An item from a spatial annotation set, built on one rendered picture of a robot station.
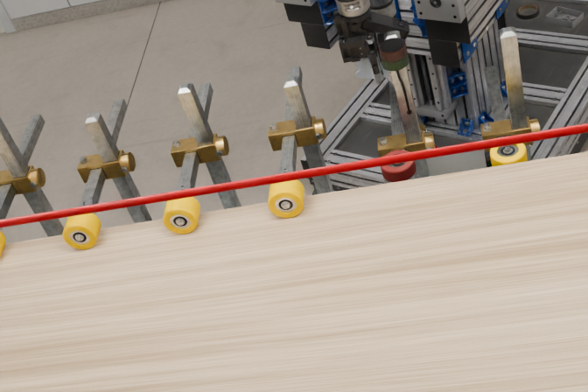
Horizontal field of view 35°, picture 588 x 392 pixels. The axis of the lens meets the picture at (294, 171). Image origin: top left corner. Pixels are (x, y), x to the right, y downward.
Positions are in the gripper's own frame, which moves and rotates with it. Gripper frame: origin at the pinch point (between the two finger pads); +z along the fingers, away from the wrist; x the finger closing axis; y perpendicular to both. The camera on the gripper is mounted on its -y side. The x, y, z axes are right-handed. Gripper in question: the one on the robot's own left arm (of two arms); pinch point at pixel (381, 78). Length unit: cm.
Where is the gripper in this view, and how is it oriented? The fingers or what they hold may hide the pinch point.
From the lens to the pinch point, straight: 224.9
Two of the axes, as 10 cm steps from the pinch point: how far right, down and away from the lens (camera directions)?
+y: -9.7, 1.6, 2.0
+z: 2.5, 7.4, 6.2
